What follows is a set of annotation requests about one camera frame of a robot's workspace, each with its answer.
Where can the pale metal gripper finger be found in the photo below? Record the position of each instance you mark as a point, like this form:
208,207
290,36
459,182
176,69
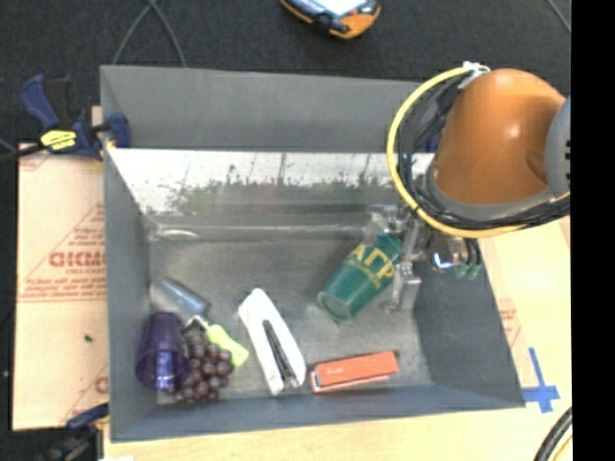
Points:
388,221
406,293

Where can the green cup with yellow print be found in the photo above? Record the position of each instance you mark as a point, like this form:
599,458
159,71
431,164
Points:
360,281

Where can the orange stapler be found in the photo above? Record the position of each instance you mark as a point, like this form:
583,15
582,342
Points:
355,371

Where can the white stapler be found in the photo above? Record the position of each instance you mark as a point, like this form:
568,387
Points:
269,334

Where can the grey metal bin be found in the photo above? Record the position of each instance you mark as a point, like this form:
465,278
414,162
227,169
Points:
269,113

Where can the dark purple toy grapes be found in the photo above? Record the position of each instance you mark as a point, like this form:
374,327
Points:
206,372

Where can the clear glass thing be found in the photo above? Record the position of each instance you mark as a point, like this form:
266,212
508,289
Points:
180,296

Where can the purple plastic cup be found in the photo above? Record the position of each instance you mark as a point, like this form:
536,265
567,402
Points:
161,348

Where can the brown cardboard board, red print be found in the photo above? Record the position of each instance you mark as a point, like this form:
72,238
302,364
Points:
57,238

